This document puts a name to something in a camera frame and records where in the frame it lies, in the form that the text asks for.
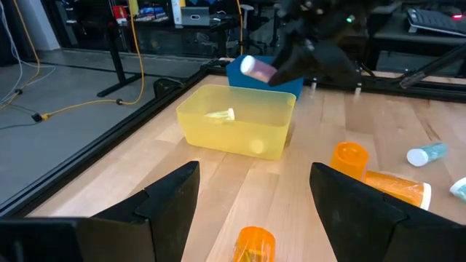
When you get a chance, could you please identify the small purple pill bottle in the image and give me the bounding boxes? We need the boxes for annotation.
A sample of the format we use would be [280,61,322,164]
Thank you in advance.
[240,55,278,84]

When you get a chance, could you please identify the white binder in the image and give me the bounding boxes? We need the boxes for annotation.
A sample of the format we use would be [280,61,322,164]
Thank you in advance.
[170,0,183,25]

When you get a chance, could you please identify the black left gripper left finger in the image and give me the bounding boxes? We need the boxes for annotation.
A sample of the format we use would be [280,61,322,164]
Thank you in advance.
[74,162,201,262]

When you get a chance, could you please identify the grey cable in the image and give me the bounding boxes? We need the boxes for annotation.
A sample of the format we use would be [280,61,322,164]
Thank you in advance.
[0,0,58,105]

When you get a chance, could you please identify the blue plastic bin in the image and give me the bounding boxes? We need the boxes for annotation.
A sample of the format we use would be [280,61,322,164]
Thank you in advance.
[225,54,305,100]

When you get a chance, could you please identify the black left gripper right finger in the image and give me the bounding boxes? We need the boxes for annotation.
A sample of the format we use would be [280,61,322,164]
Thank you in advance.
[309,162,436,262]

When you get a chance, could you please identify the black desk leg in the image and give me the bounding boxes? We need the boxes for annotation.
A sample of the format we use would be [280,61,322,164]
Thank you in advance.
[96,21,145,98]

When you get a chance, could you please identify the black desk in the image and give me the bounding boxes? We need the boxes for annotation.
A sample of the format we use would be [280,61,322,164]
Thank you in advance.
[373,16,466,50]

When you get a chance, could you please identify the small pale green pill bottle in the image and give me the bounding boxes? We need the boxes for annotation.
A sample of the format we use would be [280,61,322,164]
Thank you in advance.
[204,108,236,122]

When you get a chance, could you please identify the orange pill bottle white cap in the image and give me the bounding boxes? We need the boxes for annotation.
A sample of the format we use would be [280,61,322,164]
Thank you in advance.
[329,141,370,182]
[232,226,277,262]

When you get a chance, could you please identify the black diagonal brace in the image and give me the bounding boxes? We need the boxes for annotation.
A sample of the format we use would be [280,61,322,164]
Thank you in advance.
[398,45,466,90]

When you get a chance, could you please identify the red box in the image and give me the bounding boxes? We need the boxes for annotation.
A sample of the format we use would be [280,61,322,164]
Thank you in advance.
[111,4,129,23]

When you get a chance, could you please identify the yellow translucent plastic bin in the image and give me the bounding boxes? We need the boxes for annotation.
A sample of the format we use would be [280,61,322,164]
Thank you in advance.
[175,84,297,161]

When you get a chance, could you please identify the yellow cable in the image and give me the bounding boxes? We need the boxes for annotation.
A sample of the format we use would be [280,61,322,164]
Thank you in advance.
[235,0,244,56]
[31,0,146,123]
[0,0,42,110]

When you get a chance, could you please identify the blue boxes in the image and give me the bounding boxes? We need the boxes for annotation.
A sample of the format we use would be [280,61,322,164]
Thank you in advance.
[138,6,169,23]

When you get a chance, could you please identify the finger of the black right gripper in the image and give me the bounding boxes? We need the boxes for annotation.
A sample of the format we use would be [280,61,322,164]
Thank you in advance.
[268,45,310,87]

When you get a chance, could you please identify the tape-wrapped orange pill bottle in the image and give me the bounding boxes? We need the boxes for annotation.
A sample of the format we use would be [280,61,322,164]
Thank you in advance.
[363,170,433,212]

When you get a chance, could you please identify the black computer keyboard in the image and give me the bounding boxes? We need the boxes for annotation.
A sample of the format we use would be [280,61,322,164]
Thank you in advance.
[406,7,466,38]

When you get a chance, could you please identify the small teal pill bottle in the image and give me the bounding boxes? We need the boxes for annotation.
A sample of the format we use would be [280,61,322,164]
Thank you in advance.
[449,177,466,204]
[406,142,449,168]

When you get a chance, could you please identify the grey box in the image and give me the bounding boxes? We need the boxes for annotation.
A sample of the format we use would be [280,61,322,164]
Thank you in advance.
[181,6,211,27]

